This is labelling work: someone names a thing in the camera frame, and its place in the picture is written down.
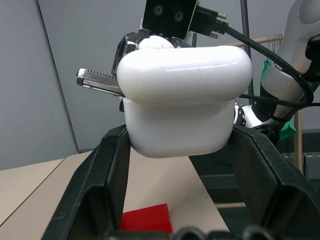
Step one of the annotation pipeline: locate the white earbud charging case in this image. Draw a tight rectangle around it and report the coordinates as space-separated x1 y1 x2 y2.
116 44 253 159

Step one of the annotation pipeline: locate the red block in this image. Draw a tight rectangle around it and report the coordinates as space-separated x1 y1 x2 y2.
119 202 174 235

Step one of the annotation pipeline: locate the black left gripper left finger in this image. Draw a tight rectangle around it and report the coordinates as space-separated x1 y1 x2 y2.
39 123 131 240

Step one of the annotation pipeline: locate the wooden hanging rack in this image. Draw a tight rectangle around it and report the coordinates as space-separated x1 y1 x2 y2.
214 33 304 210

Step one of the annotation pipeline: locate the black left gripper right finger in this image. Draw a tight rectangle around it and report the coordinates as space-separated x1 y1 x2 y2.
231 124 320 240

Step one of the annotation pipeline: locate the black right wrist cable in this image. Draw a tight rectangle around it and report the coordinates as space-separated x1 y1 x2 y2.
189 4 320 109

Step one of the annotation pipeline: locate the grey plastic crate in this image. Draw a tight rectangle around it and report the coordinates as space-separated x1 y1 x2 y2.
281 151 320 179

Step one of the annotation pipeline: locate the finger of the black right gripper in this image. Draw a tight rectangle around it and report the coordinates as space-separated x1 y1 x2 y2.
126 28 152 52
167 32 196 49

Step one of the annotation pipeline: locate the thin black stand pole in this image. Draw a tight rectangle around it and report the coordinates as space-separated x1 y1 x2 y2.
240 0 255 107

